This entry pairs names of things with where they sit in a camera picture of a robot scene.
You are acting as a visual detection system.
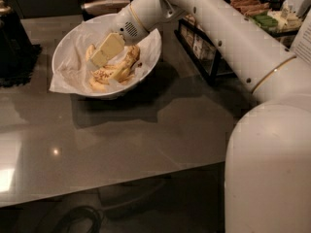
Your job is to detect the black coffee pot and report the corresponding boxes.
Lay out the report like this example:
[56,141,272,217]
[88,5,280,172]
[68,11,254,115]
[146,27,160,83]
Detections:
[0,0,33,75]

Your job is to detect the green snack packets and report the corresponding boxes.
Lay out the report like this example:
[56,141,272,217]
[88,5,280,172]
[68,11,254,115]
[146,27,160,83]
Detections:
[253,15,278,30]

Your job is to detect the black cable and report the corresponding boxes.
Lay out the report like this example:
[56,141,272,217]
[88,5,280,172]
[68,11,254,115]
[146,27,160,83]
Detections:
[52,205,105,233]

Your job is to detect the black woven mat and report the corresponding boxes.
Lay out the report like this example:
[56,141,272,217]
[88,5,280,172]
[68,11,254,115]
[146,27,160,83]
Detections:
[0,45,42,88]

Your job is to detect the black wire snack rack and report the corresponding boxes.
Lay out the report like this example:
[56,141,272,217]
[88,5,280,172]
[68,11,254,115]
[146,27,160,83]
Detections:
[173,15,300,87]

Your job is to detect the small bottom banana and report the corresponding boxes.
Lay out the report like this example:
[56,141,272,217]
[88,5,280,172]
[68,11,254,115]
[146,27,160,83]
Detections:
[88,78,108,92]

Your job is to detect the brown snack packets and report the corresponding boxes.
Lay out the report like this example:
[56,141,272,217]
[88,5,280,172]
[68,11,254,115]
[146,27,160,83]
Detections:
[230,0,269,17]

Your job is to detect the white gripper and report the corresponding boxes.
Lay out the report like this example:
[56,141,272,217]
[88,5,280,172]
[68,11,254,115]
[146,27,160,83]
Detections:
[90,4,149,67]

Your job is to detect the white bowl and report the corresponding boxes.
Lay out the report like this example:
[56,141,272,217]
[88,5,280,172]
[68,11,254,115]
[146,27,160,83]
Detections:
[51,13,162,100]

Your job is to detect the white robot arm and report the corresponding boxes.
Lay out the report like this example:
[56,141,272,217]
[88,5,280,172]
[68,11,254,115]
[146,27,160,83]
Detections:
[104,0,311,233]

